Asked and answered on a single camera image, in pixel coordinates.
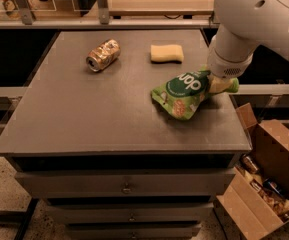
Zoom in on metal shelf rail frame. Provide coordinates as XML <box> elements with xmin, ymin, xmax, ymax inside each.
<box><xmin>0</xmin><ymin>0</ymin><xmax>216</xmax><ymax>30</ymax></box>

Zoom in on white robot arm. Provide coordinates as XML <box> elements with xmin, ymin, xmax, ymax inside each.
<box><xmin>207</xmin><ymin>0</ymin><xmax>289</xmax><ymax>81</ymax></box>

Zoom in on green rice chip bag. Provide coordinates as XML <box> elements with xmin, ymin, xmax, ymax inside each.
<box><xmin>151</xmin><ymin>68</ymin><xmax>239</xmax><ymax>121</ymax></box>

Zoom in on grey drawer cabinet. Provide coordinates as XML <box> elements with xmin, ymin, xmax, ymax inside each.
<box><xmin>0</xmin><ymin>30</ymin><xmax>250</xmax><ymax>240</ymax></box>

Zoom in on drawer knob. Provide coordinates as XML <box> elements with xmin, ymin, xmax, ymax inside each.
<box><xmin>128</xmin><ymin>213</ymin><xmax>136</xmax><ymax>222</ymax></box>
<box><xmin>121</xmin><ymin>183</ymin><xmax>132</xmax><ymax>194</ymax></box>

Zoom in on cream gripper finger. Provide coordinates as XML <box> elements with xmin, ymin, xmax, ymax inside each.
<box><xmin>209</xmin><ymin>74</ymin><xmax>233</xmax><ymax>93</ymax></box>

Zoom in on open cardboard box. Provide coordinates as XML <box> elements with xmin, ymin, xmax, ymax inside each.
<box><xmin>218</xmin><ymin>104</ymin><xmax>289</xmax><ymax>240</ymax></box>

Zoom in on top drawer knob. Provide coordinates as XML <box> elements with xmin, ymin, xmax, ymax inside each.
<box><xmin>121</xmin><ymin>183</ymin><xmax>132</xmax><ymax>194</ymax></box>

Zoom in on yellow sponge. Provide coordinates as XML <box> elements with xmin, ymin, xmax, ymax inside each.
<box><xmin>150</xmin><ymin>44</ymin><xmax>184</xmax><ymax>63</ymax></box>

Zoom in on blue soda can in box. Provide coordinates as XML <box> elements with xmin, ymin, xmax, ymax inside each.
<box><xmin>263</xmin><ymin>179</ymin><xmax>284</xmax><ymax>196</ymax></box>

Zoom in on middle drawer knob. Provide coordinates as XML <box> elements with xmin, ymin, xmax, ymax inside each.
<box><xmin>128</xmin><ymin>213</ymin><xmax>136</xmax><ymax>222</ymax></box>

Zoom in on snack packets in box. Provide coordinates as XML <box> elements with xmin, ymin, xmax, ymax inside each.
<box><xmin>250</xmin><ymin>180</ymin><xmax>289</xmax><ymax>222</ymax></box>

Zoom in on brown can in box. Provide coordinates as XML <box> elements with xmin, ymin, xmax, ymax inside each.
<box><xmin>240</xmin><ymin>154</ymin><xmax>260</xmax><ymax>174</ymax></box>

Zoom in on crushed golden soda can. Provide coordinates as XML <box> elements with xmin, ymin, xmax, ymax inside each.
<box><xmin>86</xmin><ymin>39</ymin><xmax>121</xmax><ymax>72</ymax></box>

